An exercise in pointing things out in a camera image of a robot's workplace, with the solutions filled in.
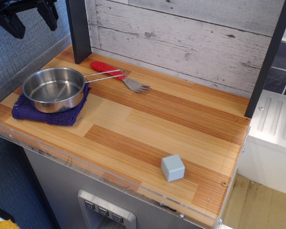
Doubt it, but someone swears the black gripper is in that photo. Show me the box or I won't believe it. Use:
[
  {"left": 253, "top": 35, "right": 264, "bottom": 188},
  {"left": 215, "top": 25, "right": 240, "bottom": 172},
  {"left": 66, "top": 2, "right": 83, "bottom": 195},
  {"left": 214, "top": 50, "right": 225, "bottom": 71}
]
[{"left": 0, "top": 0, "right": 59, "bottom": 39}]

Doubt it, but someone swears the grey cube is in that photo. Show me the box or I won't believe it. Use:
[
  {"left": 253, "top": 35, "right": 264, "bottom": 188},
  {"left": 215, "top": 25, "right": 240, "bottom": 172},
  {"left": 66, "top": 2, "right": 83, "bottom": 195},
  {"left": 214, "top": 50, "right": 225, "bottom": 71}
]
[{"left": 161, "top": 154, "right": 185, "bottom": 182}]

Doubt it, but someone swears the stainless steel pot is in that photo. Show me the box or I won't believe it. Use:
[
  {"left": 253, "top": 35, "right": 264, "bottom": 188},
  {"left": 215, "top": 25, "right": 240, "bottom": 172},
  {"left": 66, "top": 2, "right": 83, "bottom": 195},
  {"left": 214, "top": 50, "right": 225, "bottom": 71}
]
[{"left": 22, "top": 67, "right": 112, "bottom": 114}]

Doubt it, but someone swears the purple towel cloth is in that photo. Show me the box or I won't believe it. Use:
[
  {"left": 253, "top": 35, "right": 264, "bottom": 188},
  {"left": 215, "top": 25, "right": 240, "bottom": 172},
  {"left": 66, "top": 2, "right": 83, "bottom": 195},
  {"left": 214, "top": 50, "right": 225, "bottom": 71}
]
[{"left": 11, "top": 86, "right": 91, "bottom": 126}]

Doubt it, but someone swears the clear acrylic edge guard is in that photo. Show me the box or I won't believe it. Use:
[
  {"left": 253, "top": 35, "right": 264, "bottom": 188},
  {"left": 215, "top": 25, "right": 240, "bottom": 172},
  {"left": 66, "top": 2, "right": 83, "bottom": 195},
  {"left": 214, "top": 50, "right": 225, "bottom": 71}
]
[{"left": 0, "top": 117, "right": 246, "bottom": 229}]

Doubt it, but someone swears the silver dispenser panel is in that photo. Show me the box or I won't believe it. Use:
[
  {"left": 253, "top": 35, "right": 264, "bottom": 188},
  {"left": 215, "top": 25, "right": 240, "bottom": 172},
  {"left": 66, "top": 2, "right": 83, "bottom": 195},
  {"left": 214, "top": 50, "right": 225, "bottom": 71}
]
[{"left": 78, "top": 189, "right": 137, "bottom": 229}]

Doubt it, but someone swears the yellow black object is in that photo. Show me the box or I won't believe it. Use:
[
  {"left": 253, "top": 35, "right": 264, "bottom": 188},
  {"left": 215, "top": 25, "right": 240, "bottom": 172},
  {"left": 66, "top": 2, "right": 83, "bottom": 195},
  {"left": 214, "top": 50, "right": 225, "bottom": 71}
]
[{"left": 0, "top": 220, "right": 20, "bottom": 229}]

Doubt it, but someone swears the white toy sink unit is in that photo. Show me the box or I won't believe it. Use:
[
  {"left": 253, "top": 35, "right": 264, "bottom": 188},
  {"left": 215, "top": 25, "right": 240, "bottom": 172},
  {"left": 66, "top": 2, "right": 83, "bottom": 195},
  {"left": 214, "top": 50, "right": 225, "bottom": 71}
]
[{"left": 238, "top": 90, "right": 286, "bottom": 193}]

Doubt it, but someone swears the dark left post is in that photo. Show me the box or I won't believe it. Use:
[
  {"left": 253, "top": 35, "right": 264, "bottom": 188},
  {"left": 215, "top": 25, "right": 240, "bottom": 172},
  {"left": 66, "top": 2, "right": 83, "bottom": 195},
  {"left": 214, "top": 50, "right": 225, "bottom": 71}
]
[{"left": 65, "top": 0, "right": 91, "bottom": 64}]

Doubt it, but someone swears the dark post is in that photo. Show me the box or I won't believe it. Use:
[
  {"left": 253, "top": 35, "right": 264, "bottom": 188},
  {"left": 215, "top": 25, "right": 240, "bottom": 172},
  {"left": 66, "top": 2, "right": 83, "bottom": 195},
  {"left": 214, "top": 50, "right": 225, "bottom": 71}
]
[
  {"left": 245, "top": 0, "right": 286, "bottom": 118},
  {"left": 65, "top": 0, "right": 91, "bottom": 64}
]

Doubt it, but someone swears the red-handled metal fork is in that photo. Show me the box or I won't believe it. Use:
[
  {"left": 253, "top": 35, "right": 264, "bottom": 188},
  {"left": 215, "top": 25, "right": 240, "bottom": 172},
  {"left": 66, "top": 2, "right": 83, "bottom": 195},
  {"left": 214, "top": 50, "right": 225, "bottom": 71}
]
[{"left": 91, "top": 61, "right": 150, "bottom": 93}]

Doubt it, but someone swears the dark right post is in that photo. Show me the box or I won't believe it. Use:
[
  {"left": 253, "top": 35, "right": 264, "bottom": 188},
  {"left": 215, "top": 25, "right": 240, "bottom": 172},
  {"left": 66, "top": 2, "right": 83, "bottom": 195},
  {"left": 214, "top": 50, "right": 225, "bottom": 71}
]
[{"left": 245, "top": 0, "right": 286, "bottom": 118}]

